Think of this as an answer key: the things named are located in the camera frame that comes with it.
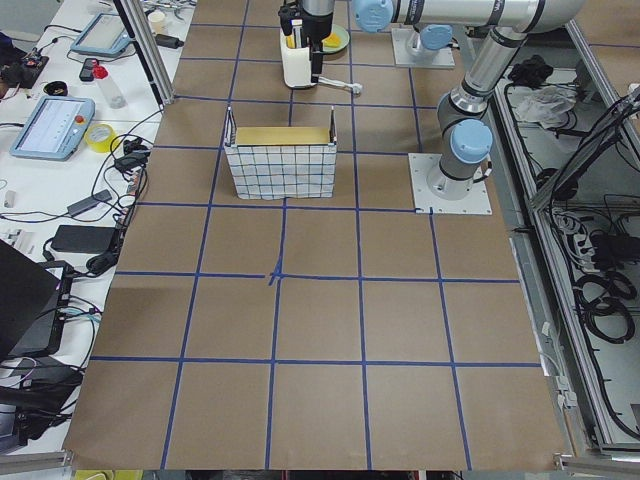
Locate wire basket with checked cloth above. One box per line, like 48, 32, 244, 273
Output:
224, 108, 338, 200

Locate white paper cup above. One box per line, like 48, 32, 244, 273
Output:
147, 10, 167, 35

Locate white crumpled cloth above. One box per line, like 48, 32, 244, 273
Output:
514, 86, 577, 128

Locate black power adapter brick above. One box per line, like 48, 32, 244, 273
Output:
51, 225, 116, 254

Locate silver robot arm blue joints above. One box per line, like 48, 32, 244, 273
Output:
349, 0, 586, 182

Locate near teach pendant tablet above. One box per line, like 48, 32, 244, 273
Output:
9, 96, 95, 161

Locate teach pendant tablet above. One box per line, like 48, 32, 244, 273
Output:
70, 13, 131, 58
9, 96, 95, 161

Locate far teach pendant tablet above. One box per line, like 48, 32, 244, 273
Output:
70, 13, 131, 58

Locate yellow tape roll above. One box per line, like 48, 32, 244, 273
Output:
84, 123, 119, 153

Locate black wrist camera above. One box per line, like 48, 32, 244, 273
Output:
278, 1, 301, 37

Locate aluminium frame post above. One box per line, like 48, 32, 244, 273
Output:
114, 0, 175, 107

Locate green plate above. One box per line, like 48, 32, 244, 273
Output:
322, 24, 350, 54

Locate clear bottle red cap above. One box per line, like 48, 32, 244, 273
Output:
92, 63, 126, 109

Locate black adapter near cup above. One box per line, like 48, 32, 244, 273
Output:
154, 34, 184, 49

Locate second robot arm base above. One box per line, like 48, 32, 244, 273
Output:
391, 24, 455, 69

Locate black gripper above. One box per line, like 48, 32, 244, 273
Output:
299, 0, 333, 83

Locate grey usb hub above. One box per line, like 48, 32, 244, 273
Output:
67, 189, 112, 218

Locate black laptop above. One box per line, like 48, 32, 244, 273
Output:
1, 242, 73, 360

